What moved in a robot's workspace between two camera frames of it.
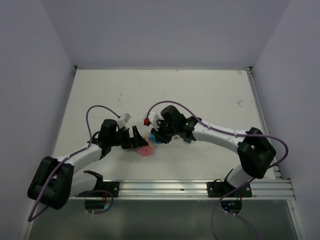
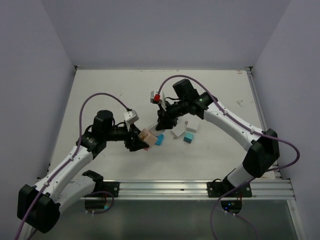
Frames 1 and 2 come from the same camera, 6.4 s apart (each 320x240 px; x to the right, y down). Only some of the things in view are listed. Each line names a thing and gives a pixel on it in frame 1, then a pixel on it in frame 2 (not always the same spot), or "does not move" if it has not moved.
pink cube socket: [144, 151] -> [147, 136]
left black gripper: [138, 141] does not move
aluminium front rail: [276, 189] does not move
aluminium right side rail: [277, 173] does not move
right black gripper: [159, 138] -> [165, 121]
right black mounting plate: [218, 189] does not move
